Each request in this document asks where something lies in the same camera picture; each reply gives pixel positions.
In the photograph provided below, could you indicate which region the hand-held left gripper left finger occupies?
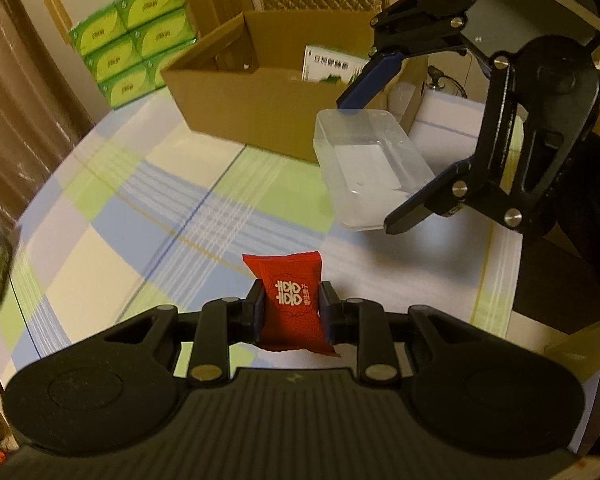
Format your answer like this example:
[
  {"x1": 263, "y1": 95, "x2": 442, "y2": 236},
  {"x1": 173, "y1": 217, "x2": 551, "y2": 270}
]
[{"x1": 105, "y1": 277, "x2": 267, "y2": 386}]

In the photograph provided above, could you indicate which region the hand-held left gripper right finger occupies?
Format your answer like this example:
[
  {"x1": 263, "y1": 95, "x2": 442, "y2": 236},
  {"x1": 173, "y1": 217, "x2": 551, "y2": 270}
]
[{"x1": 320, "y1": 281, "x2": 481, "y2": 386}]

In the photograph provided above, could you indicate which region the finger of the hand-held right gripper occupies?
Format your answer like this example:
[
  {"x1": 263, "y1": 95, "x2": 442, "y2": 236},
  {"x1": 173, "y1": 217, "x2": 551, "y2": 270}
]
[
  {"x1": 336, "y1": 0, "x2": 485, "y2": 110},
  {"x1": 384, "y1": 51, "x2": 526, "y2": 236}
]

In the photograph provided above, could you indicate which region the red candy packet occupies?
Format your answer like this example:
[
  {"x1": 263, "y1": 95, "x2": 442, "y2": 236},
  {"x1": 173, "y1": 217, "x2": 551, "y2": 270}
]
[{"x1": 242, "y1": 250, "x2": 342, "y2": 358}]

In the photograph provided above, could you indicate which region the green and white carton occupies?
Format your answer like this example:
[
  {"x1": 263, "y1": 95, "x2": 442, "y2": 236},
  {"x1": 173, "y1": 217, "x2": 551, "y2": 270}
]
[{"x1": 302, "y1": 44, "x2": 368, "y2": 83}]

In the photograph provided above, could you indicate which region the clear plastic container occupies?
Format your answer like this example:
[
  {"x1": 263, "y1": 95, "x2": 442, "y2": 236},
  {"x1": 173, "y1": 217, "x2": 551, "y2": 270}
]
[{"x1": 312, "y1": 107, "x2": 437, "y2": 232}]

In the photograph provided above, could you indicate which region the large cardboard box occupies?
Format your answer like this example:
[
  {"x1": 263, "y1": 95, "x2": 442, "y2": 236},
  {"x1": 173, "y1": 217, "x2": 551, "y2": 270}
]
[{"x1": 161, "y1": 10, "x2": 428, "y2": 163}]

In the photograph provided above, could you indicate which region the stack of green tissue packs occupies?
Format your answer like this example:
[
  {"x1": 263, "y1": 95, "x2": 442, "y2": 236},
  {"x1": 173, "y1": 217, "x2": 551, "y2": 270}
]
[{"x1": 69, "y1": 0, "x2": 200, "y2": 110}]

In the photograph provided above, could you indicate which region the brown curtain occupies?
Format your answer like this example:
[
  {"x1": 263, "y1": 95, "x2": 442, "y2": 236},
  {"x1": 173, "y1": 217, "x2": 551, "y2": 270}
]
[{"x1": 0, "y1": 0, "x2": 96, "y2": 221}]

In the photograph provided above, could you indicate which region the wooden slat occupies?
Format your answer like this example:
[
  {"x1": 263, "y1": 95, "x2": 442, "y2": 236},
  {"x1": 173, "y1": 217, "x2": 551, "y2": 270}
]
[{"x1": 45, "y1": 0, "x2": 76, "y2": 28}]

